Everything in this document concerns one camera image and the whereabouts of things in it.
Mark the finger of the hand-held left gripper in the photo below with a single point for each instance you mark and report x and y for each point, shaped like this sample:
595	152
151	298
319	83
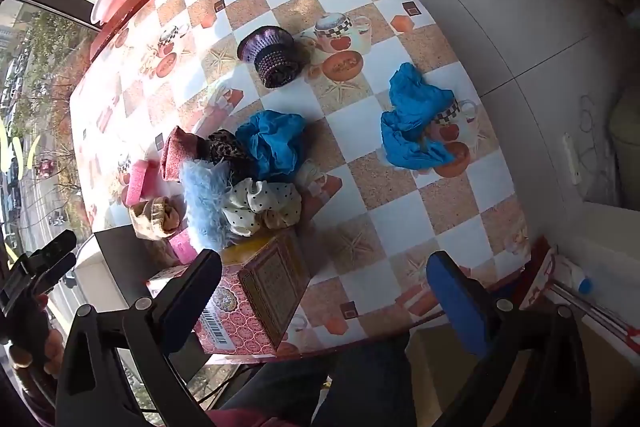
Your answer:
57	244
55	269

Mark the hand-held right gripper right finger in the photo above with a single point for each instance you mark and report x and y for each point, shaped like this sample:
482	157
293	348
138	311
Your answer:
455	302

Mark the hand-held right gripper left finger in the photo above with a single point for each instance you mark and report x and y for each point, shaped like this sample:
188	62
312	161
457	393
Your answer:
185	307

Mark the tan velvet scrunchie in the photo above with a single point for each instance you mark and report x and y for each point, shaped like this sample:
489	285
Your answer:
152	219

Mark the light blue fluffy scrunchie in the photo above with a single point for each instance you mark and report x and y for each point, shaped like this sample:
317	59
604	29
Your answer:
205	207

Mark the person's left hand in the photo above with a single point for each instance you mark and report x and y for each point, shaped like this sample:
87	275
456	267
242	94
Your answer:
50	352

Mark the small pink foam piece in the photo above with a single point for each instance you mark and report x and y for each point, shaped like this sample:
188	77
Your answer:
182	248

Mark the pink patterned cardboard box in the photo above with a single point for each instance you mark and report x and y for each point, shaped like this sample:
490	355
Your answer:
265	287

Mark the pink fuzzy scrunchie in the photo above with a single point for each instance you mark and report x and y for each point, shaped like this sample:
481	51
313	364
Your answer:
141	182

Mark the white bottle with blue cap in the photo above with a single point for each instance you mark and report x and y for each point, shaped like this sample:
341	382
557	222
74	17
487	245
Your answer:
575	279

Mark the cream polka dot scrunchie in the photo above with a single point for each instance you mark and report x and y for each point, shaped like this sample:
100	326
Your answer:
260	207

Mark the person's leg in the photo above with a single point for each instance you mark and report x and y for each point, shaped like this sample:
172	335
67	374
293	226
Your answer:
350	382

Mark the dark red scrunchie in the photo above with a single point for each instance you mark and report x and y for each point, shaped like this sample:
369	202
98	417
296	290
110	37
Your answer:
180	152

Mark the leopard print scrunchie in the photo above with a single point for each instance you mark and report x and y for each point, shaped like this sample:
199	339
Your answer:
230	154

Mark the blue satin scrunchie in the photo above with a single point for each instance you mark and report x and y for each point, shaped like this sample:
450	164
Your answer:
272	144

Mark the white power strip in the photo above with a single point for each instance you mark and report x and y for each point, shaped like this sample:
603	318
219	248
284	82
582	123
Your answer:
573	159

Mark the blue crumpled cloth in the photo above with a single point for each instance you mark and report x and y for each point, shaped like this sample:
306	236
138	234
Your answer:
415	117

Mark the checked printed tablecloth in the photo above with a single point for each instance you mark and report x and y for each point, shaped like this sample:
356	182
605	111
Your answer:
350	132

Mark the purple striped knit hat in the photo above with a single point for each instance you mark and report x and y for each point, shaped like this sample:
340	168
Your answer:
272	57

